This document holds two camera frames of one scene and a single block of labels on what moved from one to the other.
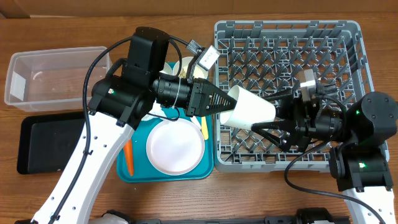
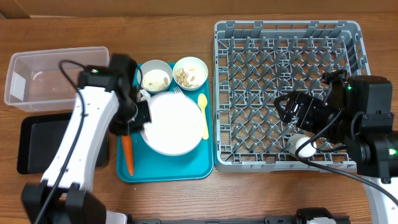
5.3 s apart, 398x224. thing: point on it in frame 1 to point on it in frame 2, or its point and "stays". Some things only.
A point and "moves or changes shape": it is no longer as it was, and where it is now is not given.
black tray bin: [46, 140] stays
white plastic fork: [193, 119] moves or changes shape
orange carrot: [128, 152] stays
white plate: [175, 147] moves or changes shape
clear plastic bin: [54, 79] stays
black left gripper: [200, 94] to [144, 108]
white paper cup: [250, 109] moves or changes shape
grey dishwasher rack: [265, 58] stays
